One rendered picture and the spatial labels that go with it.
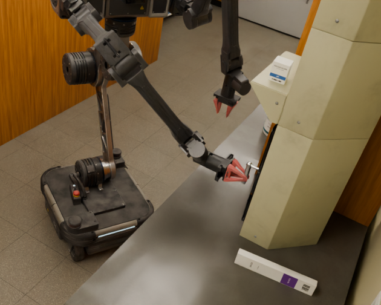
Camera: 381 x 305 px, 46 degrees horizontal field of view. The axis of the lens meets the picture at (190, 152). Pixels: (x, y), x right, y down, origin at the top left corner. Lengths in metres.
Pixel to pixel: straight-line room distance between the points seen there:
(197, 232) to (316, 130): 0.56
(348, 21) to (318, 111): 0.25
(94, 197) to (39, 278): 0.52
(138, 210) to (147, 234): 1.09
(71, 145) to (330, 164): 2.39
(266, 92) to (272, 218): 0.44
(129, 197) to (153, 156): 0.81
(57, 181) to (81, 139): 0.83
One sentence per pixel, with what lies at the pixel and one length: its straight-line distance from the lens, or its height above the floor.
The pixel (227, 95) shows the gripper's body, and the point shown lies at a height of 1.20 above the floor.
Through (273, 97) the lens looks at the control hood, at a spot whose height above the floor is 1.49.
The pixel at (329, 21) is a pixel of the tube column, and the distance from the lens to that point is 1.21.
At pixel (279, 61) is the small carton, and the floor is 1.57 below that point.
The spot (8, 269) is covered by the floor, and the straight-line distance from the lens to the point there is 2.66.
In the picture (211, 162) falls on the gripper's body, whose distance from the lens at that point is 1.54.
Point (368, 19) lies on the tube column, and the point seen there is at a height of 1.77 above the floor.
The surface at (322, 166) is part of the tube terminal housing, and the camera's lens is 1.42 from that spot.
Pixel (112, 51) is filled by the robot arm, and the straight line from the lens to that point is 1.39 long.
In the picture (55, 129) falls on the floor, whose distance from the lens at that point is 3.64.
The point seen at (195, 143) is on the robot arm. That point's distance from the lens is 1.49.
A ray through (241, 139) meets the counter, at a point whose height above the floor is 0.94.
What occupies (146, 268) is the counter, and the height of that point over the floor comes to 0.94.
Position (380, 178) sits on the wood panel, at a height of 1.16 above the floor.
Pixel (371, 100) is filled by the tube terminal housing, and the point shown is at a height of 1.54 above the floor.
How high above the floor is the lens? 2.06
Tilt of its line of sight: 35 degrees down
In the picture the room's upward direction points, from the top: 12 degrees clockwise
